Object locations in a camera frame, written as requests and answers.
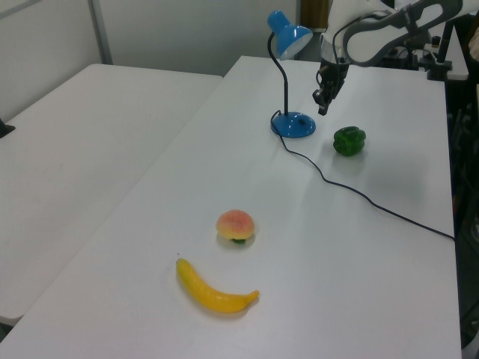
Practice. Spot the grey wall partition post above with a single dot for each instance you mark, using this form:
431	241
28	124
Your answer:
101	30

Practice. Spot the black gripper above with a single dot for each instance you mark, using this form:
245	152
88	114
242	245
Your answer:
331	80

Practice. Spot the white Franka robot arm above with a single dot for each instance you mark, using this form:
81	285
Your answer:
374	41

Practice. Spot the black clamp stand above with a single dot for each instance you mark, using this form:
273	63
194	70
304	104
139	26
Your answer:
439	69

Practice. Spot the pink yellow peach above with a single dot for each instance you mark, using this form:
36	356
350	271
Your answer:
235	224

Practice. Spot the yellow banana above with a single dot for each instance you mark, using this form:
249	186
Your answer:
213	297

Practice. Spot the blue gooseneck desk lamp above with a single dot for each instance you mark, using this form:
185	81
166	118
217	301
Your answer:
293	125

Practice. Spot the green bell pepper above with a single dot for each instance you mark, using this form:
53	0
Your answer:
350	141

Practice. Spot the brown wooden panel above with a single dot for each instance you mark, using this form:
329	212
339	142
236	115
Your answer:
314	13

